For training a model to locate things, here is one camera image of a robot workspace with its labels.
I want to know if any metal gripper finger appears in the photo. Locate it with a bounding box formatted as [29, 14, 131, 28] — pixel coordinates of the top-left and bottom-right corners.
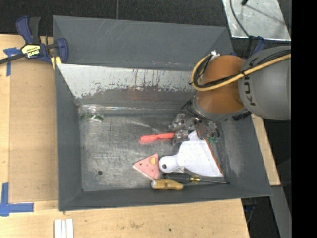
[172, 129, 191, 146]
[168, 113, 189, 130]

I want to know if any orange-red plastic tool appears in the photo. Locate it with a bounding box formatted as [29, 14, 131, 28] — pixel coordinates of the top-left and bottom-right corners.
[139, 132, 176, 145]

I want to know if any black and yellow screwdriver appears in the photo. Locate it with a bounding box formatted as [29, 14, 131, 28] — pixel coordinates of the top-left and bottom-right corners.
[161, 172, 231, 185]

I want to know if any pink wedge with yellow spot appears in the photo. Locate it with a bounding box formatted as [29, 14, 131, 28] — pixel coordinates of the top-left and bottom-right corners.
[133, 153, 160, 180]

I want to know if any grey metal bin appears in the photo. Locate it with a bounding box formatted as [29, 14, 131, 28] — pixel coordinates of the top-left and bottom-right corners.
[52, 15, 273, 212]

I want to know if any white cutting board with handle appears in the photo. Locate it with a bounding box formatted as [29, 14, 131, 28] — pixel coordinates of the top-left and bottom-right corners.
[158, 130, 225, 178]

